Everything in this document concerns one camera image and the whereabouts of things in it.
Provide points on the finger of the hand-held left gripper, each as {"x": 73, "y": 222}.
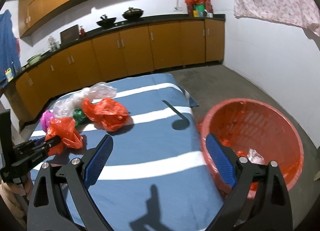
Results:
{"x": 53, "y": 141}

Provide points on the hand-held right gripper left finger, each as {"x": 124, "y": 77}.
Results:
{"x": 98, "y": 161}

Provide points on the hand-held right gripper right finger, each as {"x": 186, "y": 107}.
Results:
{"x": 221, "y": 161}

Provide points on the pink plastic bag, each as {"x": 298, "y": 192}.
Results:
{"x": 46, "y": 119}

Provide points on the green printed plastic bag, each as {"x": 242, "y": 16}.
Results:
{"x": 79, "y": 116}

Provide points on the red plastic basket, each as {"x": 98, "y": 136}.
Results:
{"x": 275, "y": 121}

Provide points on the clear plastic bag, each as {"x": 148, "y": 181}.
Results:
{"x": 100, "y": 90}

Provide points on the blue striped tablecloth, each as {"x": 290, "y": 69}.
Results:
{"x": 150, "y": 146}

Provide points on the red basket liner bag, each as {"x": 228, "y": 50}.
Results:
{"x": 280, "y": 146}

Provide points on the yellow bottle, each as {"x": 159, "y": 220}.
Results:
{"x": 9, "y": 75}

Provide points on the green basin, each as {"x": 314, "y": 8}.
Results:
{"x": 33, "y": 59}

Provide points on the clear plastic jar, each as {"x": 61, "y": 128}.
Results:
{"x": 52, "y": 44}

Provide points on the red hanging cloth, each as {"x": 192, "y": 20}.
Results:
{"x": 18, "y": 46}

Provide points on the blue hanging cloth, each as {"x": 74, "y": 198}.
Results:
{"x": 8, "y": 41}

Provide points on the wooden cutting board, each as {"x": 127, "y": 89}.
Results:
{"x": 70, "y": 33}

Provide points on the red bottle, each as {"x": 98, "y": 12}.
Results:
{"x": 81, "y": 32}

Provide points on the wooden lower cabinets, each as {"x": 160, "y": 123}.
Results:
{"x": 137, "y": 46}

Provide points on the wooden cabinets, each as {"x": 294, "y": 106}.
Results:
{"x": 137, "y": 46}
{"x": 50, "y": 1}

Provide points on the black wok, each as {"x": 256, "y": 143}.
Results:
{"x": 106, "y": 22}

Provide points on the black gas stove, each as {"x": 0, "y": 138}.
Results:
{"x": 120, "y": 24}

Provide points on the wooden upper cabinets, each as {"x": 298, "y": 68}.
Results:
{"x": 50, "y": 1}

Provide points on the white mug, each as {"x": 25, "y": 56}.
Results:
{"x": 209, "y": 15}

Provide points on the black pot with lid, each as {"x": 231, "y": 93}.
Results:
{"x": 132, "y": 14}

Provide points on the green box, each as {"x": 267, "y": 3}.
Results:
{"x": 200, "y": 9}

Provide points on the black countertop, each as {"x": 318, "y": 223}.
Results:
{"x": 162, "y": 18}

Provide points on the dark red box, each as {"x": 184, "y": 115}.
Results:
{"x": 209, "y": 7}

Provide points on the red gift box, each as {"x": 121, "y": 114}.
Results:
{"x": 189, "y": 8}

